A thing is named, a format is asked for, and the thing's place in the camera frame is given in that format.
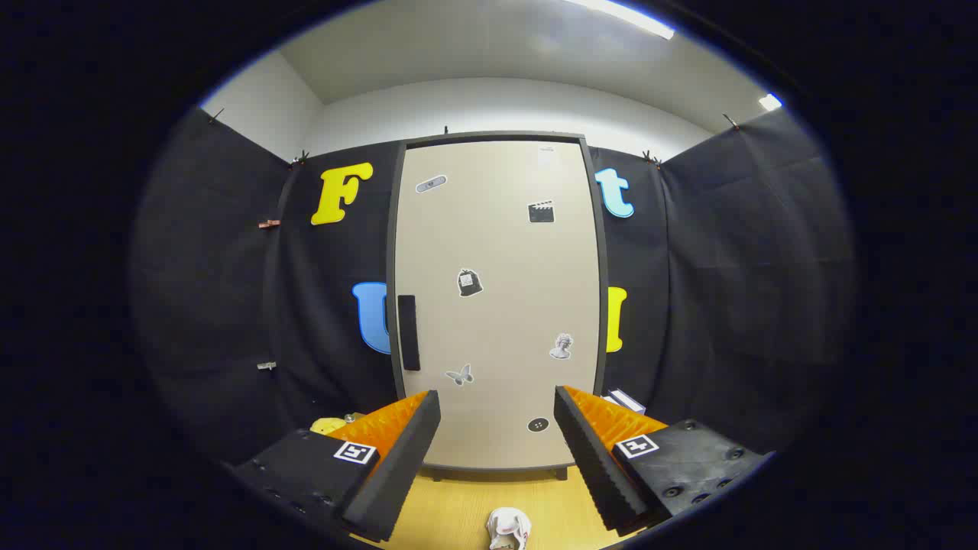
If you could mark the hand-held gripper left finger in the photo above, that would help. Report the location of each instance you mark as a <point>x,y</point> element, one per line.
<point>397,473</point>

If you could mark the yellow pineapple plush toy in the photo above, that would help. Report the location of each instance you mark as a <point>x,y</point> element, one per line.
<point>327,425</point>

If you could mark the small ceiling light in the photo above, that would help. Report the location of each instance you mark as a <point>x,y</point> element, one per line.
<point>770,101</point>

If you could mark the beige cabinet door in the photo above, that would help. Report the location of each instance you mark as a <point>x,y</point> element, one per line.
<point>497,267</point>

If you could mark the stack of books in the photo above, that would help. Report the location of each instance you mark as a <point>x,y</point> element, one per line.
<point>626,400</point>

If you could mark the grey cabinet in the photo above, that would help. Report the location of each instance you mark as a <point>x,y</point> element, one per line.
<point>392,229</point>

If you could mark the long ceiling light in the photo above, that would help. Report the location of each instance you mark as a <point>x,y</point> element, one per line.
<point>626,17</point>

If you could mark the white shoe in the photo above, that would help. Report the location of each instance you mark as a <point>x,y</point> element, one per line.
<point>508,525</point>

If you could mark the black backdrop cloth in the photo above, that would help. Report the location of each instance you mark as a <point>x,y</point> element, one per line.
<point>214,267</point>

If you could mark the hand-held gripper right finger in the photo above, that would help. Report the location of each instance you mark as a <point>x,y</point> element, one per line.
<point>592,466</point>

